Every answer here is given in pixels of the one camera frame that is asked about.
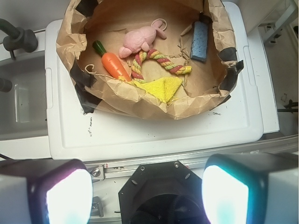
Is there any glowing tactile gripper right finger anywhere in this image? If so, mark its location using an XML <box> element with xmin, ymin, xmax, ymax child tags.
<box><xmin>202</xmin><ymin>153</ymin><xmax>299</xmax><ymax>224</ymax></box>

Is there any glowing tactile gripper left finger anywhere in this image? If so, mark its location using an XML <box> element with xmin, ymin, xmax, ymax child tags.
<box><xmin>0</xmin><ymin>159</ymin><xmax>93</xmax><ymax>224</ymax></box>

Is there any white plastic bin lid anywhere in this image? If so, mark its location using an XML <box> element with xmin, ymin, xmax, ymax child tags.
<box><xmin>45</xmin><ymin>1</ymin><xmax>264</xmax><ymax>161</ymax></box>

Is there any clear plastic storage bin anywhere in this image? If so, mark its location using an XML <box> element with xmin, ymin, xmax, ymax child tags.
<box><xmin>0</xmin><ymin>51</ymin><xmax>48</xmax><ymax>140</ymax></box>

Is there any crumpled brown paper bag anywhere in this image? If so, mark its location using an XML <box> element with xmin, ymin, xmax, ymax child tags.
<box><xmin>57</xmin><ymin>0</ymin><xmax>243</xmax><ymax>120</ymax></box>

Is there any orange toy carrot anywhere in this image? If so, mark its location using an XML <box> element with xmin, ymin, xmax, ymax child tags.
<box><xmin>93</xmin><ymin>40</ymin><xmax>131</xmax><ymax>82</ymax></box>

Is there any yellow knitted cloth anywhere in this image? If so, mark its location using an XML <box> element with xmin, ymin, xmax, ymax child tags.
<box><xmin>132</xmin><ymin>77</ymin><xmax>183</xmax><ymax>103</ymax></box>

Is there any blue sponge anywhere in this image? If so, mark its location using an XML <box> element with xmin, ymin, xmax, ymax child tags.
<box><xmin>191</xmin><ymin>21</ymin><xmax>208</xmax><ymax>63</ymax></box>

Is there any pink plush mouse toy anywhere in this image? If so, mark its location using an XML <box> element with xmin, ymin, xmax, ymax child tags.
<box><xmin>119</xmin><ymin>18</ymin><xmax>167</xmax><ymax>59</ymax></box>

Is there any black octagonal mount plate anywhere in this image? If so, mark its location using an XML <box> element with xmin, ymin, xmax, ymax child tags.
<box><xmin>118</xmin><ymin>161</ymin><xmax>209</xmax><ymax>224</ymax></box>

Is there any multicolored braided rope toy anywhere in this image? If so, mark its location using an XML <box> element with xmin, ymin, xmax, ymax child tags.
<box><xmin>130</xmin><ymin>49</ymin><xmax>192</xmax><ymax>82</ymax></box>

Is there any grey metal clamp post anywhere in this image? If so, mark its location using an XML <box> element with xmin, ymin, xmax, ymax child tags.
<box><xmin>0</xmin><ymin>19</ymin><xmax>38</xmax><ymax>60</ymax></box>

